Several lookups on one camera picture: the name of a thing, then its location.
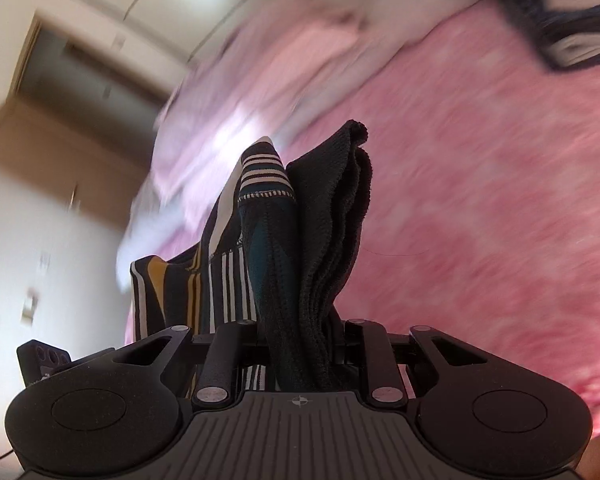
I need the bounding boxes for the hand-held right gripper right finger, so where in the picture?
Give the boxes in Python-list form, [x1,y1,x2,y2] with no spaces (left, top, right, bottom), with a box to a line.
[336,317,489,406]

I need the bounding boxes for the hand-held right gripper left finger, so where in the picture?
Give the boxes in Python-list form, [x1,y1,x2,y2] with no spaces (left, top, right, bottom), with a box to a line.
[111,321,262,407]

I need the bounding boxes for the navy striped knit sweater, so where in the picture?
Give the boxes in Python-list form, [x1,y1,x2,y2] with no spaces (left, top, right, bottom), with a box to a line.
[125,0,600,396]

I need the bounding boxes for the pink floral blanket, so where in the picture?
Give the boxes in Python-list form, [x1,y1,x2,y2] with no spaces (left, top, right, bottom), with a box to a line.
[125,0,600,441]

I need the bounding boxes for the pale pink pillow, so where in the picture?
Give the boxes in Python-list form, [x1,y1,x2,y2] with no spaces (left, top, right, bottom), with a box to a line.
[152,0,381,211]

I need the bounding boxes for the dark wooden doorway frame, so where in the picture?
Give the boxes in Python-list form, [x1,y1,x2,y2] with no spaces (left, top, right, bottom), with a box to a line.
[0,12,186,241]

